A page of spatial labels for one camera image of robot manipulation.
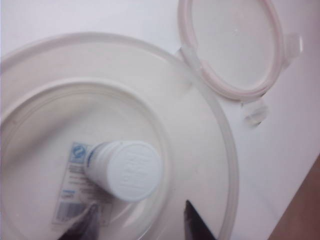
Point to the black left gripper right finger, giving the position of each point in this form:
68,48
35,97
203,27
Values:
197,225

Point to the small white medicine bottle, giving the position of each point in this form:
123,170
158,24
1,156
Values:
135,170

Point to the round transparent clip lid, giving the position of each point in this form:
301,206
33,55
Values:
232,50

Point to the round transparent plastic box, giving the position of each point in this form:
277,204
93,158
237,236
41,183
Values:
125,87

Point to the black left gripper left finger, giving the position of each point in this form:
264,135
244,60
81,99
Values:
82,225

